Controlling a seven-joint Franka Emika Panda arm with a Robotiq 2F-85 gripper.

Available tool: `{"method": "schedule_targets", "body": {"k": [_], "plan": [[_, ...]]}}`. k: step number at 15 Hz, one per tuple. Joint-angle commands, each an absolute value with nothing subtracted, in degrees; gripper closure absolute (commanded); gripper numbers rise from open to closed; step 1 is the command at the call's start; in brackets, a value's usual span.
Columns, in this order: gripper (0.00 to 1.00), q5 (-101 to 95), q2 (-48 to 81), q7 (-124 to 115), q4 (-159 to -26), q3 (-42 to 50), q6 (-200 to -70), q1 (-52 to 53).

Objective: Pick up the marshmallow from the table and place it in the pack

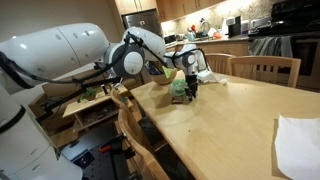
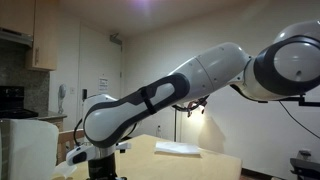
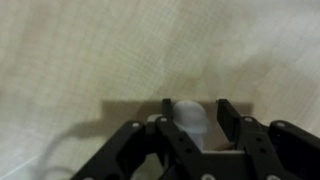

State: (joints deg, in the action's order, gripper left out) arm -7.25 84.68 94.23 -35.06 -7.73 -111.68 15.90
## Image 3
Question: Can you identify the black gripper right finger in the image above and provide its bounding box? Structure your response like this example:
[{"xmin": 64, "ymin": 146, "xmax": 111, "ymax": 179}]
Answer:
[{"xmin": 215, "ymin": 98, "xmax": 320, "ymax": 180}]

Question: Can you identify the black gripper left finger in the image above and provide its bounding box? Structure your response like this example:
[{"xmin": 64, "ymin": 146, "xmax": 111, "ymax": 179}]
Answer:
[{"xmin": 71, "ymin": 98, "xmax": 203, "ymax": 180}]

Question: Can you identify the white marshmallow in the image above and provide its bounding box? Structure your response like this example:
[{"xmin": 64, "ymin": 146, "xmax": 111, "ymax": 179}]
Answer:
[{"xmin": 172, "ymin": 99, "xmax": 211, "ymax": 152}]

